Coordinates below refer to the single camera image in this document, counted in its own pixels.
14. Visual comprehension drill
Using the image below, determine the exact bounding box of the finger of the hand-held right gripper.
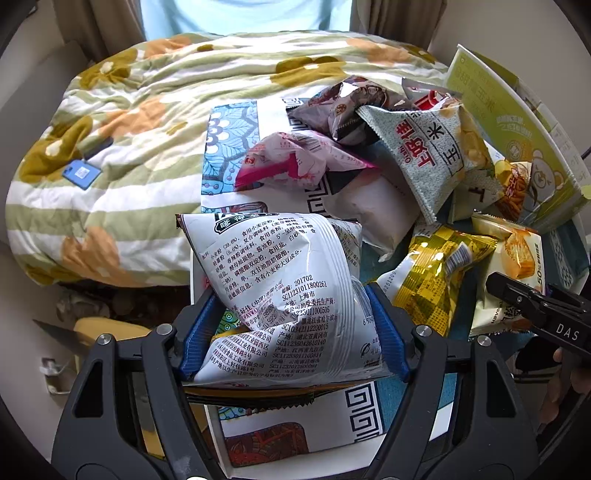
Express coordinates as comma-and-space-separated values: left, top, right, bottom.
485, 271, 591, 356

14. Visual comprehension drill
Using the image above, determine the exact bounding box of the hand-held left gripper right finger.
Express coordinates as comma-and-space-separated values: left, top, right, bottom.
365, 281, 541, 480

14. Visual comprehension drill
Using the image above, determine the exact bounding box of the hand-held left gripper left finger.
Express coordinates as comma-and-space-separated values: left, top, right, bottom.
53, 291, 218, 480

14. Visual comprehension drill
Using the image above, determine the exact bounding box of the white snack bag black text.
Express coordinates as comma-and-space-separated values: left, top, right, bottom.
178, 211, 389, 386

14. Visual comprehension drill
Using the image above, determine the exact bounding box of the pink snack bag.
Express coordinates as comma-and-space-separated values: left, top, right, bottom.
235, 131, 379, 192

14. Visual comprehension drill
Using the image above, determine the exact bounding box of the green cardboard box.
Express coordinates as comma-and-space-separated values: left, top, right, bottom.
445, 44, 591, 234

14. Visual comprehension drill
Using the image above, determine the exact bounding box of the person's right hand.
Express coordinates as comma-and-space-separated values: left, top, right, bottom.
551, 346, 591, 416

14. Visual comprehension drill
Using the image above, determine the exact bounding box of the cream cracker snack bag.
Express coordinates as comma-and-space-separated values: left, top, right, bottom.
468, 212, 548, 337

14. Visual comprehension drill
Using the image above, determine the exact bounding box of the yellow checkered snack bag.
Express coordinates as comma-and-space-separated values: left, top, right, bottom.
376, 224, 499, 324

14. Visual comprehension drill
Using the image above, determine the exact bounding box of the yellow object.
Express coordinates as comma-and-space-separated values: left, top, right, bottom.
74, 316, 153, 354

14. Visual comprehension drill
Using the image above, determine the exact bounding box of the plain white snack bag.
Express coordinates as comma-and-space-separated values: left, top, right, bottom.
323, 166, 421, 259

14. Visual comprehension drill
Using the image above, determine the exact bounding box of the teal patterned tablecloth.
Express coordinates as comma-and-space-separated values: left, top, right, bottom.
185, 99, 589, 467

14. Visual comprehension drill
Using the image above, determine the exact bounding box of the pale green chip snack bag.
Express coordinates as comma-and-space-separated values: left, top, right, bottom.
355, 104, 490, 224

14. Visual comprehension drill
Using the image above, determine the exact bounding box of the floral striped blanket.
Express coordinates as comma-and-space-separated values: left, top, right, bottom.
4, 30, 451, 289

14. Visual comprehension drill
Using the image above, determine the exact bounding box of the dark brown snack bag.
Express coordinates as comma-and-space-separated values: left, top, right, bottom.
288, 76, 411, 146

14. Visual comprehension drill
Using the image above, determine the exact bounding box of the brown curtain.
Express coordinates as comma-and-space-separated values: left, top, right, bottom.
348, 0, 439, 47
78, 0, 148, 61

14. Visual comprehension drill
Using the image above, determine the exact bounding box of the pale blue sheer curtain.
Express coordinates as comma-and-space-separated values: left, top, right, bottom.
139, 0, 354, 38

